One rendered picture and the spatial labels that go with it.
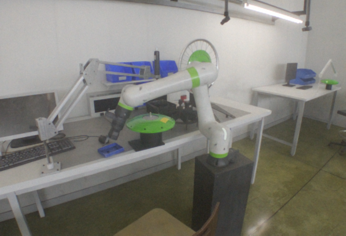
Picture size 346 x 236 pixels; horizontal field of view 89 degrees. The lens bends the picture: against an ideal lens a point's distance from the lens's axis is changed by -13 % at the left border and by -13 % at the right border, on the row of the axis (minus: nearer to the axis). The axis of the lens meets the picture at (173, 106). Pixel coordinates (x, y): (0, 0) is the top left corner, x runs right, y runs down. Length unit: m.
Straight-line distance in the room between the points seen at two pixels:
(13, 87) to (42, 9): 0.69
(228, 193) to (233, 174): 0.14
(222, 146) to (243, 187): 0.37
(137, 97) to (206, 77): 0.38
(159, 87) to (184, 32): 1.56
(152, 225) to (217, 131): 0.64
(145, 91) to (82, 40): 1.14
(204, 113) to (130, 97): 0.55
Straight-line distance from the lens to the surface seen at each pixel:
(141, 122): 1.23
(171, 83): 1.04
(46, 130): 1.12
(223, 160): 1.33
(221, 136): 1.24
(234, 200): 1.53
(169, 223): 1.20
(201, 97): 1.30
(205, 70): 1.09
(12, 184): 1.20
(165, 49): 2.34
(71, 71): 2.00
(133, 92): 1.00
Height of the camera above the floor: 1.50
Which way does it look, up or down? 16 degrees down
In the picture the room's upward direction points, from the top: straight up
